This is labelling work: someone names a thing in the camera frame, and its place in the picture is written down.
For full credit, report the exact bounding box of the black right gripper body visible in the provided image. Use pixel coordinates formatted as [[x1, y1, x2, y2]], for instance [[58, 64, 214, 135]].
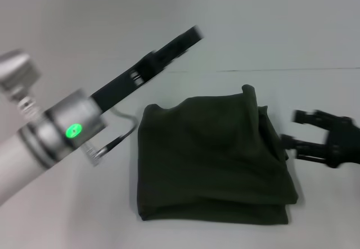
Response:
[[325, 115, 360, 169]]

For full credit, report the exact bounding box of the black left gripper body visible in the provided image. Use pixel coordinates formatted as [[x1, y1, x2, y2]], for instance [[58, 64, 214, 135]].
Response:
[[90, 51, 169, 116]]

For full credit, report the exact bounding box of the dark green shirt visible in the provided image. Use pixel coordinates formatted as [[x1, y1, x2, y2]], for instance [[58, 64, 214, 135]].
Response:
[[136, 84, 304, 224]]

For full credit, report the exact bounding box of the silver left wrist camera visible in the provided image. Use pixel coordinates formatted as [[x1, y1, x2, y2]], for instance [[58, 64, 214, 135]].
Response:
[[0, 49, 42, 114]]

